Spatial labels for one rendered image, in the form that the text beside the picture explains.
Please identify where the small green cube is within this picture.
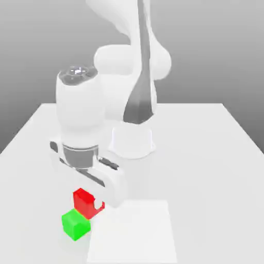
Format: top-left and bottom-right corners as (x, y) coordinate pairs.
(61, 208), (92, 241)

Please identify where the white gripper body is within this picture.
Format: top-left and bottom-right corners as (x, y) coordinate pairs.
(49, 147), (127, 208)

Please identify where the small red cube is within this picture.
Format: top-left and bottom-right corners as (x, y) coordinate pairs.
(73, 187), (105, 220)

